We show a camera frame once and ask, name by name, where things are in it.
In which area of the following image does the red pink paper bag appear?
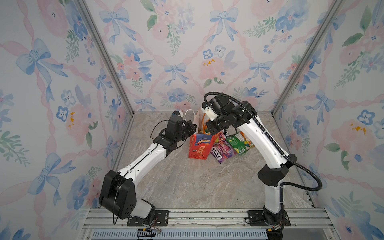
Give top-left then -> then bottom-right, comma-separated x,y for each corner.
184,109 -> 215,160

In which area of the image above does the green snack bag small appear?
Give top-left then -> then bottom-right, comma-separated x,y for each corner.
226,133 -> 249,155

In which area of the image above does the orange snack bag front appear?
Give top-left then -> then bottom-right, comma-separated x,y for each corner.
200,114 -> 211,135

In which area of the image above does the orange snack bag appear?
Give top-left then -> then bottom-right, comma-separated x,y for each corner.
240,132 -> 254,149
200,114 -> 211,135

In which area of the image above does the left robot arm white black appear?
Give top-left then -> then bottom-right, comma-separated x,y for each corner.
99,115 -> 198,224

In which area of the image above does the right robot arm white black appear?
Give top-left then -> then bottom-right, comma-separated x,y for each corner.
202,92 -> 292,226

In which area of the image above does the pink yellow Fox's candy bag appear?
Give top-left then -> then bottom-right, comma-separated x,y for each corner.
213,130 -> 227,144

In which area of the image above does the orange snack bag rear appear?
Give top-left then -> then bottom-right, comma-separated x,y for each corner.
240,132 -> 254,149

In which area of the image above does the purple Fox's candy bag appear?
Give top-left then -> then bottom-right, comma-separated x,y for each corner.
210,140 -> 238,164

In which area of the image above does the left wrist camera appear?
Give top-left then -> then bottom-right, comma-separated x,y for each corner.
172,111 -> 184,118

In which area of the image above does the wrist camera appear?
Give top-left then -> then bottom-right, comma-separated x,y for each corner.
172,111 -> 184,118
201,102 -> 218,121

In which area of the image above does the black corrugated cable conduit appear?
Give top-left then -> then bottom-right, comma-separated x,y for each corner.
203,91 -> 323,211

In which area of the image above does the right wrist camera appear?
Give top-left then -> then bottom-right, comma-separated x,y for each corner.
201,102 -> 218,121

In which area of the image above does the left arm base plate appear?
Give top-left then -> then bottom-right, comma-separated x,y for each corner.
127,210 -> 170,227

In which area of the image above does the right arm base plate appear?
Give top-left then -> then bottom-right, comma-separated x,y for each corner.
245,210 -> 282,228

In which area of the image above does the aluminium mounting rail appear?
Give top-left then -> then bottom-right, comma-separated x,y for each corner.
78,209 -> 341,240

